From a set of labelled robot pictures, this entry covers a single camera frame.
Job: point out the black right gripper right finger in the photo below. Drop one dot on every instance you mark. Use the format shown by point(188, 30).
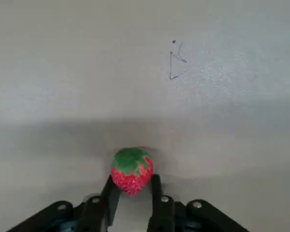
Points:
point(164, 212)

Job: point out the red strawberry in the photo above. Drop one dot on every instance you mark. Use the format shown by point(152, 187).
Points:
point(133, 176)

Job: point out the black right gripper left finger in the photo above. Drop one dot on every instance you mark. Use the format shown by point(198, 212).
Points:
point(91, 212)

